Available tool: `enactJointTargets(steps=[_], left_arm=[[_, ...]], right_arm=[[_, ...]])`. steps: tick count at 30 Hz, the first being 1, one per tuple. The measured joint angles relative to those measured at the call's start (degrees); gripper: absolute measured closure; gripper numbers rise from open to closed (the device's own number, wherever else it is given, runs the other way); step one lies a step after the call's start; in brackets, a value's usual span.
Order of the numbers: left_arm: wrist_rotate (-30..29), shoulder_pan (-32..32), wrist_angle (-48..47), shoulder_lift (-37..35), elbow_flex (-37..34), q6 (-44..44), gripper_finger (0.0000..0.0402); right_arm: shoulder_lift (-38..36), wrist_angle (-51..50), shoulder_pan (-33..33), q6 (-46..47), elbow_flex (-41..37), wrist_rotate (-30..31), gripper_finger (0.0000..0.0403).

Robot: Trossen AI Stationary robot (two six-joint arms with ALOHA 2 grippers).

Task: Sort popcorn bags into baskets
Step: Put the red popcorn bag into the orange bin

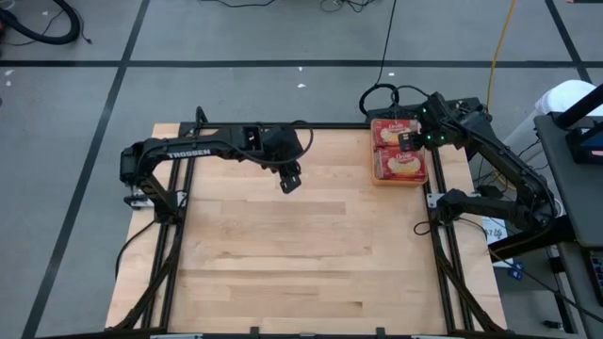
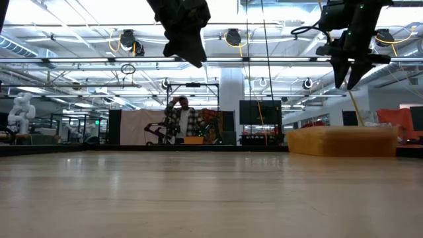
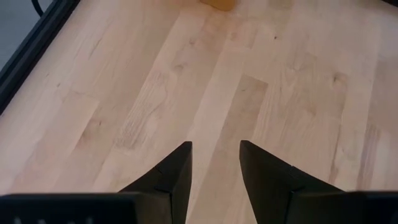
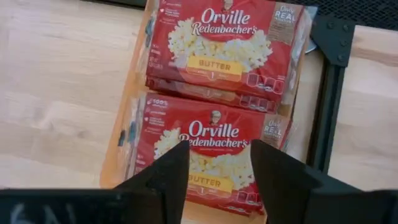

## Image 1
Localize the tangled black cables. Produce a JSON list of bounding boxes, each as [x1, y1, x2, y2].
[[319, 0, 378, 13]]

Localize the black metal table frame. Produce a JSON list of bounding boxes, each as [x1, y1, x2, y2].
[[112, 105, 508, 339]]

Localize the gray desk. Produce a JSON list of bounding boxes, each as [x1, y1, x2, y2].
[[533, 112, 603, 339]]

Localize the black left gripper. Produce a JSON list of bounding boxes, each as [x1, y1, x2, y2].
[[261, 126, 305, 195]]

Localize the thin black cable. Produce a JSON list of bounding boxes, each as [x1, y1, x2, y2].
[[202, 0, 277, 8]]

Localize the orange plastic basket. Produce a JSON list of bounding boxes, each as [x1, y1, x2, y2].
[[369, 117, 430, 188]]

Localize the white cylinder bin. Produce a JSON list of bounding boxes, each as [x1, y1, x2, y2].
[[492, 78, 599, 164]]

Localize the thick black hose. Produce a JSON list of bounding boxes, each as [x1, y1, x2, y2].
[[0, 0, 81, 46]]

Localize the dark keyboard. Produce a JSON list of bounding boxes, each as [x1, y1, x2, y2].
[[588, 251, 603, 307]]

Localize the white paper sheet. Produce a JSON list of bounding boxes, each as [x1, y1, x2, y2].
[[480, 224, 508, 246]]

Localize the yellow cable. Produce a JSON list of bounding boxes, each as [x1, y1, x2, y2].
[[484, 0, 518, 112]]

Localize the black cable with coil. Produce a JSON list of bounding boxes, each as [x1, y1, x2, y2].
[[358, 0, 400, 117]]

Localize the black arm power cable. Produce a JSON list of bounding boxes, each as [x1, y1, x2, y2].
[[114, 218, 159, 280]]

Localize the black pole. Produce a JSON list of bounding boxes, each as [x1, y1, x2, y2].
[[555, 84, 603, 128]]

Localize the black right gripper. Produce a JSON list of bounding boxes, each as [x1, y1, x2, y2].
[[399, 92, 465, 152]]

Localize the black device blue screen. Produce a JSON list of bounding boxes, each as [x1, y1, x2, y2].
[[564, 126, 603, 166]]

